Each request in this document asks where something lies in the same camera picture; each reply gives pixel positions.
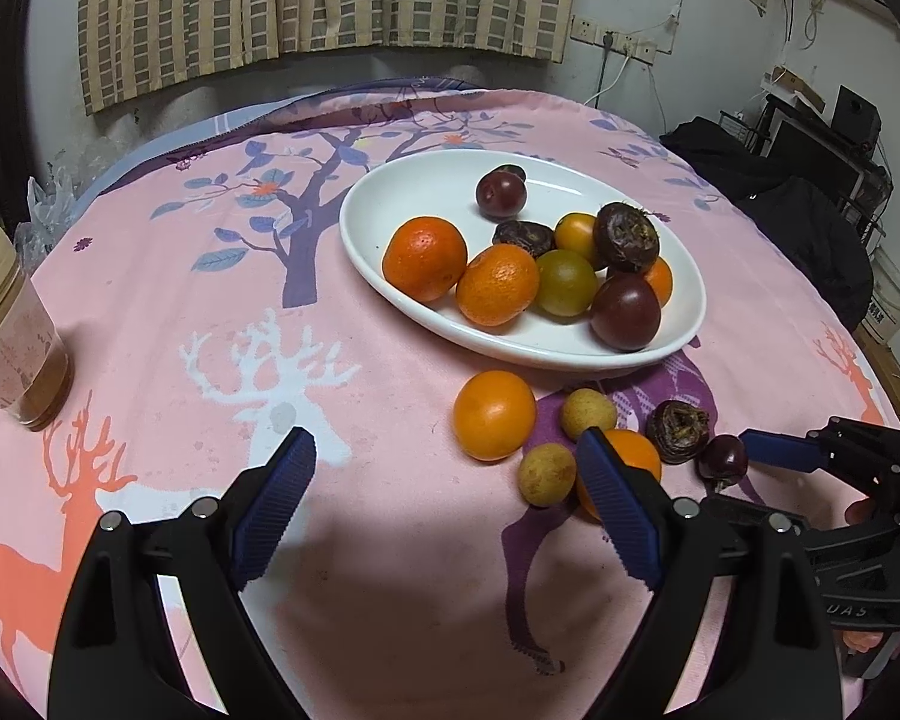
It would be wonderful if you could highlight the white plastic bucket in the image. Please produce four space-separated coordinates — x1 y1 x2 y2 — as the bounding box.
865 247 900 347

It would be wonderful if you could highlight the tan longan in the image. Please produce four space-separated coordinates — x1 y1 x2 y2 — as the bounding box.
561 388 618 443
518 442 578 506

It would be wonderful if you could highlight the black jacket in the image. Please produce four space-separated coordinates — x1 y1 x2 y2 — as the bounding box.
660 116 875 332

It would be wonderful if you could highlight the cardboard box on shelf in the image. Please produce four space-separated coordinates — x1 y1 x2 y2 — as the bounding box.
761 66 827 110

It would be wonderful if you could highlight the lidded jar with brown powder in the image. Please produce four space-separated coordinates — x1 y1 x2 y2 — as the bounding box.
0 214 73 433

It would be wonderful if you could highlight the white oval plate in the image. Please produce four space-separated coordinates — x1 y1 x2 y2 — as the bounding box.
339 148 708 371

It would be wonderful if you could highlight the computer monitor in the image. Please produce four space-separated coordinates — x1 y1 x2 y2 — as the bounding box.
765 118 868 205

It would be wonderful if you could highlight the striped beige curtain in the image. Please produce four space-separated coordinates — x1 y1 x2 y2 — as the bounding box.
77 0 583 116

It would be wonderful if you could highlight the dark brown water chestnut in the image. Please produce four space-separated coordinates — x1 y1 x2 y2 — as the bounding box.
493 221 557 258
594 202 662 275
646 400 713 465

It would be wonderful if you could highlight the large orange mandarin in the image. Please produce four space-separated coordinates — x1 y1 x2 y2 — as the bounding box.
382 216 469 303
456 244 542 328

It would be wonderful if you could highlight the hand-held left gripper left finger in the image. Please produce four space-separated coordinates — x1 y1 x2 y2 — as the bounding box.
49 426 317 720

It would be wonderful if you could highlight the dark purple plum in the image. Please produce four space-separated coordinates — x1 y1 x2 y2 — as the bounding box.
476 165 528 221
589 274 662 352

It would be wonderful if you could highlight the green-yellow mandarin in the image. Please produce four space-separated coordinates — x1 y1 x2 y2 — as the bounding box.
534 249 600 318

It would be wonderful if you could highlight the pink deer print tablecloth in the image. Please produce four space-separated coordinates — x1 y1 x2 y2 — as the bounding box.
0 82 900 720

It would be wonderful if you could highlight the clear plastic bag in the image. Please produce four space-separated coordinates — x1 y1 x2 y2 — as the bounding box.
13 163 85 272

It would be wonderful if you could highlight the white power cable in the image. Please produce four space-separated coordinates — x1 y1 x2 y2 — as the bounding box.
585 52 635 108

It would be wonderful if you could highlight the black speaker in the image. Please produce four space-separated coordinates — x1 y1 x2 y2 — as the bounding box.
835 85 883 144

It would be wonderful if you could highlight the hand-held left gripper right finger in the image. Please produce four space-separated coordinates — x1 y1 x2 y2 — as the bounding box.
576 426 845 720

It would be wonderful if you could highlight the dark red cherry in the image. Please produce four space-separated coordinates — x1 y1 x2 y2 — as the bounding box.
699 435 749 483

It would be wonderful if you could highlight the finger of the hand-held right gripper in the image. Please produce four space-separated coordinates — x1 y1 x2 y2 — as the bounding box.
739 429 827 475
709 493 812 541

